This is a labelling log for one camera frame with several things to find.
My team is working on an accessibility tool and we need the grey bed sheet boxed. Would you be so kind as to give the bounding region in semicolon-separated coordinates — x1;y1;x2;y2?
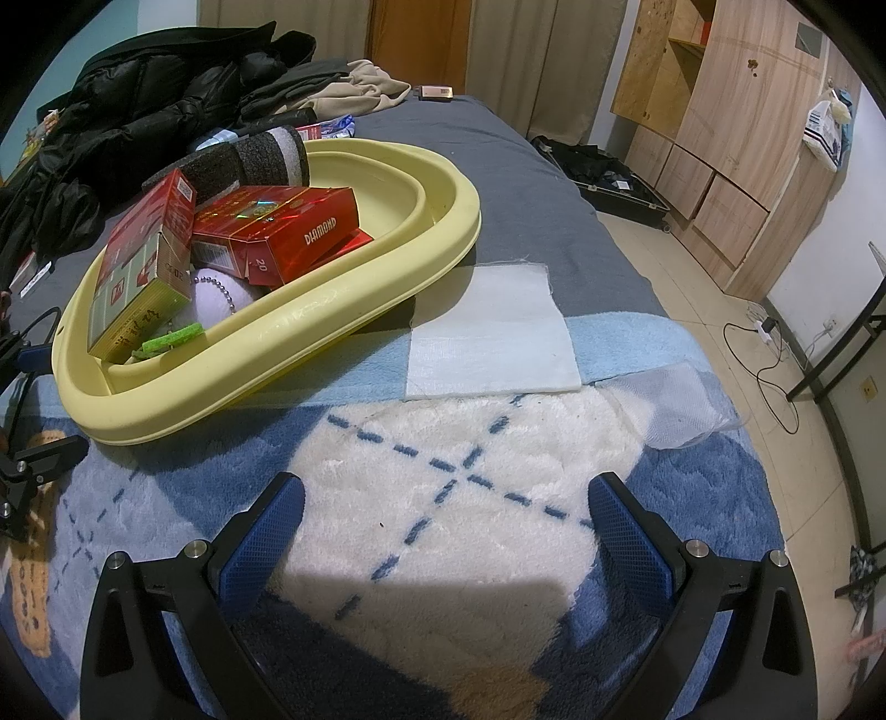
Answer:
14;93;669;416

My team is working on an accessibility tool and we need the beige curtain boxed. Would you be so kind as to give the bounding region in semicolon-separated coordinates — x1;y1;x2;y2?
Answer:
467;0;627;140

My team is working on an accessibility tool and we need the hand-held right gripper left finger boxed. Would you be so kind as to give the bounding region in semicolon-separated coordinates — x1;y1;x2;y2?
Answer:
81;472;306;720

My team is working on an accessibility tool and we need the white and blue plastic bag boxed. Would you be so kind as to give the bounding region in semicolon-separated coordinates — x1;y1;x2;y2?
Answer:
803;89;857;171

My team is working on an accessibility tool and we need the black puffer jacket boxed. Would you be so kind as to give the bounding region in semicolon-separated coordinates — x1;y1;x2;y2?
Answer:
0;20;321;278

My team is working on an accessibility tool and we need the white cloth square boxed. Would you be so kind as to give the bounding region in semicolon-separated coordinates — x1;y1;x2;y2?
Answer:
404;263;583;400

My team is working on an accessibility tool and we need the blue and white plaid blanket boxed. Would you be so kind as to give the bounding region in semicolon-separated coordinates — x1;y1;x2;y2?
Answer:
0;305;787;720

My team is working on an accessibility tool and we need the black folding table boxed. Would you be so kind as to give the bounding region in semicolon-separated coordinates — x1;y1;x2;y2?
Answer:
785;239;886;551

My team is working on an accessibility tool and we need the dark grey foam roll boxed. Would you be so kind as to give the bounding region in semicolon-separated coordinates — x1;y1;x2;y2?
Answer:
142;126;311;209

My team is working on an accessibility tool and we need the shiny red box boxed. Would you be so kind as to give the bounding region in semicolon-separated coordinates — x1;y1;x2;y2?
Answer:
190;186;362;287

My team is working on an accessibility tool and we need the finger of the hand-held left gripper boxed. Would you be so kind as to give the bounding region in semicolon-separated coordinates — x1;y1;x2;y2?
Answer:
0;344;60;389
0;433;90;541

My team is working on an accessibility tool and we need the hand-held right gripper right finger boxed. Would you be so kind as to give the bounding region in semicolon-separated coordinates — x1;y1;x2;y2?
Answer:
588;472;818;720

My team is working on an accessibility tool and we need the white mesh cloth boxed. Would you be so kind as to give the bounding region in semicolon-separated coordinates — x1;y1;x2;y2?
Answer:
601;363;740;451

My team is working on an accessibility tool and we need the red and blue tissue packet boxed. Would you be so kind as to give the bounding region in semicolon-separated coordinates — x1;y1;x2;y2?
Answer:
297;114;359;141

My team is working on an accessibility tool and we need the red and white carton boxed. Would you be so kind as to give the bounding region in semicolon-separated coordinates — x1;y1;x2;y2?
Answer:
87;169;197;362

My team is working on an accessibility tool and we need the black power cable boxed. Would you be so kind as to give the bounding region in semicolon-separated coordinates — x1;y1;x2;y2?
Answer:
723;321;799;431

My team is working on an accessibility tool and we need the green plastic clip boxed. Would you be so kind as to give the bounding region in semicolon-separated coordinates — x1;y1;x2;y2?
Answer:
131;322;207;361

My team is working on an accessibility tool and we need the open black suitcase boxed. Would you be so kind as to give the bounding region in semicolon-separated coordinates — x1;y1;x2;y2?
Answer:
532;135;673;231

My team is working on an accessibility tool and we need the wooden wardrobe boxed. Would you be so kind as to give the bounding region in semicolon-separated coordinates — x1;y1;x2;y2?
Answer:
609;0;829;303

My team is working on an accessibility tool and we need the beige garment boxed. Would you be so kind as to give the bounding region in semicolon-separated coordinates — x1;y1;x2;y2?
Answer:
305;59;414;120

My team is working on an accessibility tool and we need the dark grey garment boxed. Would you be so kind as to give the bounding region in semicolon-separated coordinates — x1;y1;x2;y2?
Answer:
241;61;362;117

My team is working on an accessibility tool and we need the yellow plastic basin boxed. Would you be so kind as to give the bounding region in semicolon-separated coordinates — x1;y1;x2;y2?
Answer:
51;137;482;446

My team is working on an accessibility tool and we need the round beige keychain case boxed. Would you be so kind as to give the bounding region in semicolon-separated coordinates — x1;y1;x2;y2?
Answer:
181;266;270;330

